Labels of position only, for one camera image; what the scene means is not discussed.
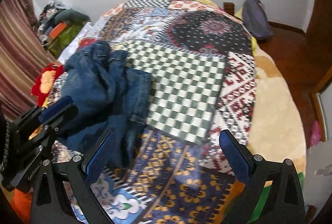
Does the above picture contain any striped maroon curtain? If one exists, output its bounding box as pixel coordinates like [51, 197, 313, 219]
[1, 0, 55, 119]

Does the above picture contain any brown wooden door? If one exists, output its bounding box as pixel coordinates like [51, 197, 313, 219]
[258, 0, 331, 143]

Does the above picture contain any pile of clutter clothes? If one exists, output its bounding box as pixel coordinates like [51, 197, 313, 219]
[37, 0, 91, 58]

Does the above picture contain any cream orange fleece blanket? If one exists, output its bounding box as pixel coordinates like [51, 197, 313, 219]
[247, 54, 306, 175]

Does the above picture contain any red orange plush blanket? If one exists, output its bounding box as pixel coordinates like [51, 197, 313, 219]
[31, 63, 64, 107]

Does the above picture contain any patchwork patterned bedspread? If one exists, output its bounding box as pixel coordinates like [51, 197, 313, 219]
[10, 0, 258, 224]

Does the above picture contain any pink small object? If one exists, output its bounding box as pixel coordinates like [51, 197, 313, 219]
[310, 121, 321, 146]

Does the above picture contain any blue denim jacket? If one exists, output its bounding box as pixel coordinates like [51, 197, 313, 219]
[56, 41, 152, 168]

